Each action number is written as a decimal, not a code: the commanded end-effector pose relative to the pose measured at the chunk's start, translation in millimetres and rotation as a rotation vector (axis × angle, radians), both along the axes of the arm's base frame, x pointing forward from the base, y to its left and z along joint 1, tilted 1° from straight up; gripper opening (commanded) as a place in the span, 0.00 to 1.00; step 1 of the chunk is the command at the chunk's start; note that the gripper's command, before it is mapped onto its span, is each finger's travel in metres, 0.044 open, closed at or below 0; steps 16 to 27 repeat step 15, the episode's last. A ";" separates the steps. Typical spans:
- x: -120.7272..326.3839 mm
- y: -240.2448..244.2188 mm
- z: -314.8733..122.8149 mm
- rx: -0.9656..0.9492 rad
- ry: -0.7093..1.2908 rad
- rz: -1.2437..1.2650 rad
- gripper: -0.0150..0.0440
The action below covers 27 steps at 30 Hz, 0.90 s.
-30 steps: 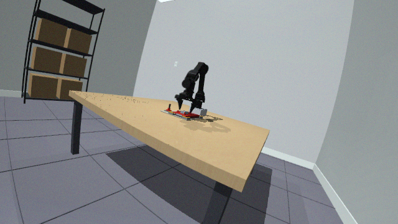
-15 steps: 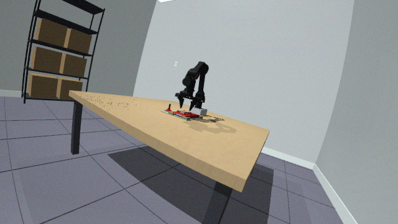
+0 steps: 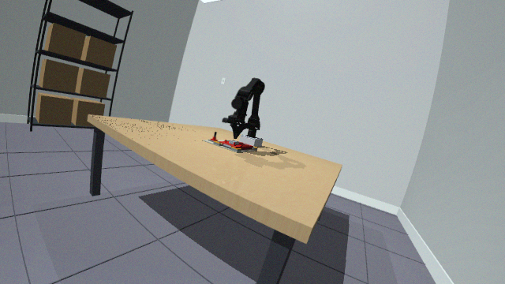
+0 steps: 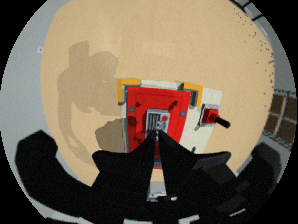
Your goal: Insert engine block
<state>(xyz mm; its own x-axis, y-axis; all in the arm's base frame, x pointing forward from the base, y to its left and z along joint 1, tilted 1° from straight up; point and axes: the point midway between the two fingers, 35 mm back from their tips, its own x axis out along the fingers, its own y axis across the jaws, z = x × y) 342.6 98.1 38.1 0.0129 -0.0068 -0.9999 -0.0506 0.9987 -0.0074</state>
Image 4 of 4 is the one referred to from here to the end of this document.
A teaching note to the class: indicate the beige flat base plate with orange corner brackets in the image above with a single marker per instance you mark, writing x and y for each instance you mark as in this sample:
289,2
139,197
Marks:
196,134

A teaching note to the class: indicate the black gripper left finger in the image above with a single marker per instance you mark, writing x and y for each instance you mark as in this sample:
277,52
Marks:
138,163

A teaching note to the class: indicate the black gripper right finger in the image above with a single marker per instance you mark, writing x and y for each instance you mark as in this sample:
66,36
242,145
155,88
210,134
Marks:
178,164

